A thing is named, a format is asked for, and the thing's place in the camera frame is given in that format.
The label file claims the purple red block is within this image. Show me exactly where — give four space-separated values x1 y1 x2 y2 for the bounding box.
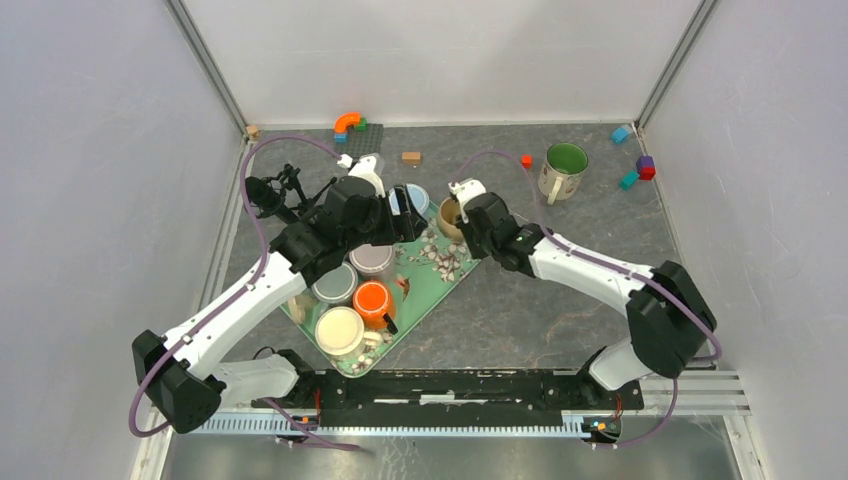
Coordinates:
636 155 656 181

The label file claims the orange curved block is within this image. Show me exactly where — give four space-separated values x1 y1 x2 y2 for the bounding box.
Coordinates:
333 112 368 144

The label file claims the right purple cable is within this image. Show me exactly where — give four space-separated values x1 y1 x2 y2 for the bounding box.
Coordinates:
450 149 725 452

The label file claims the floral cream mug green inside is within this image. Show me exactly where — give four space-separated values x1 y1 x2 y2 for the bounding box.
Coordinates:
537 143 589 205

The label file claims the orange mug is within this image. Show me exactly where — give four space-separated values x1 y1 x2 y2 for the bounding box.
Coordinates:
352 280 398 335

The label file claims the tan ceramic mug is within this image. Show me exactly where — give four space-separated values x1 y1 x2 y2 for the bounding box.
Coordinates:
437 197 464 244

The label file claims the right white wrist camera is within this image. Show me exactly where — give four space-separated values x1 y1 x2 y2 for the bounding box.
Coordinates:
448 178 487 223

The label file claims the black mounting base rail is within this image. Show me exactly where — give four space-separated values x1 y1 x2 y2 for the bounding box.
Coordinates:
274 369 645 427

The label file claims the blue block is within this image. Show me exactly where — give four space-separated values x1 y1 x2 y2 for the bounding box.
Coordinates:
610 124 634 144

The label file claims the mauve mug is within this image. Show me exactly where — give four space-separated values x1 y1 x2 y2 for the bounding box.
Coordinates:
349 244 396 284

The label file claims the grey lego baseplate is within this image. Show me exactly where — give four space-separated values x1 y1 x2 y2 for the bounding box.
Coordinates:
334 124 384 159

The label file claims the green floral tray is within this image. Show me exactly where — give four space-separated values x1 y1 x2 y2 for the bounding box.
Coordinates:
281 202 478 378

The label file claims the teal block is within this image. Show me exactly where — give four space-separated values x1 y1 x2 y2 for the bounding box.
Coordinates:
619 171 640 191

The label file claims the brown wooden block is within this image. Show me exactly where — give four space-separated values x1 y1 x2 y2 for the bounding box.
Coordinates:
401 151 423 166

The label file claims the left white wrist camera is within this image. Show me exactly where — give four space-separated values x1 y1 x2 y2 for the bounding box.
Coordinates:
336 153 386 197

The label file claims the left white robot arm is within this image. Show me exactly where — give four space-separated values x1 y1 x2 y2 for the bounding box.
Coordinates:
129 175 427 437

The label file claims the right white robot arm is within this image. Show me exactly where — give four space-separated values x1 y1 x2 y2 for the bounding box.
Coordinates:
452 188 721 408

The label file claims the grey mug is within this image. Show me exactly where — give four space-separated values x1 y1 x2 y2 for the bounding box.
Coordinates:
311 261 360 306

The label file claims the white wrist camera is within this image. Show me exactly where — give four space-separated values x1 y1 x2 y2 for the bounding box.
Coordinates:
336 153 386 197
448 178 487 223

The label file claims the light blue ribbed mug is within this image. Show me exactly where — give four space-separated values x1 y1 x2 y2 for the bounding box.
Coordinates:
387 183 430 220

